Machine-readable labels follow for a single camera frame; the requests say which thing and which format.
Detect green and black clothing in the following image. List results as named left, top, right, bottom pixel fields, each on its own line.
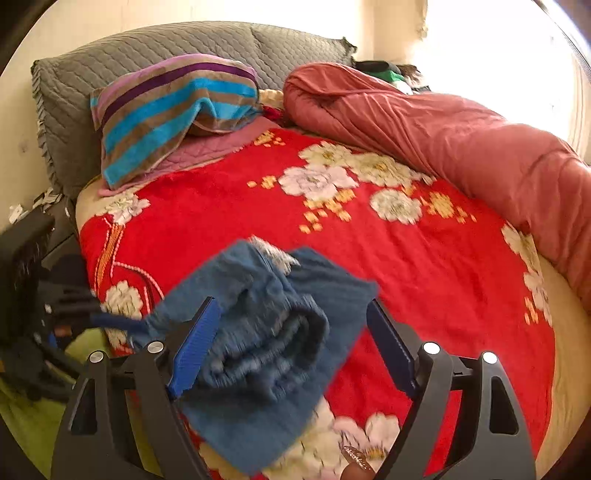
left=353, top=60, right=430, bottom=93

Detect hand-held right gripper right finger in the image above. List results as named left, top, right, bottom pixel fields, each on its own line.
left=366, top=299, right=539, bottom=480

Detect pink quilted pillow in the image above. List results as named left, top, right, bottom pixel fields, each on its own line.
left=98, top=115, right=284, bottom=197

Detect dusty pink quilt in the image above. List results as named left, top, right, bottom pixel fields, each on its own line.
left=283, top=62, right=591, bottom=315

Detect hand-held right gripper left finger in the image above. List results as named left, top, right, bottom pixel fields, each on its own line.
left=51, top=296, right=223, bottom=480

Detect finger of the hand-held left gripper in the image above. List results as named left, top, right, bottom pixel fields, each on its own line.
left=90, top=311, right=149, bottom=335
left=46, top=285, right=101, bottom=309

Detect white crumpled paper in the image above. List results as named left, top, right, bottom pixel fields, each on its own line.
left=8, top=188, right=64, bottom=224

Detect cream bed sheet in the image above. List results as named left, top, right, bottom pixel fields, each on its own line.
left=531, top=258, right=591, bottom=467

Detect person's right hand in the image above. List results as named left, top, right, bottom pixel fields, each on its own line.
left=342, top=445, right=375, bottom=480

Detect cream cloth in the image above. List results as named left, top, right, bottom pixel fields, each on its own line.
left=257, top=89, right=286, bottom=110

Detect striped towel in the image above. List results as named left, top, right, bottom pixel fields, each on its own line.
left=90, top=54, right=264, bottom=190

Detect grey quilted headboard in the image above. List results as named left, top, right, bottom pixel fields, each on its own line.
left=31, top=21, right=358, bottom=199

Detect lime green cloth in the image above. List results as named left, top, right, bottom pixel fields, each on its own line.
left=0, top=323, right=162, bottom=480

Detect blue pants with patterned waistband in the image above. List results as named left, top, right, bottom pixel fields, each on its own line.
left=131, top=240, right=379, bottom=476

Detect red floral blanket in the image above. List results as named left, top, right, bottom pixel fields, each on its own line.
left=78, top=128, right=557, bottom=480

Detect black bedside table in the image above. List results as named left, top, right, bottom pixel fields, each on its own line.
left=44, top=196, right=80, bottom=261

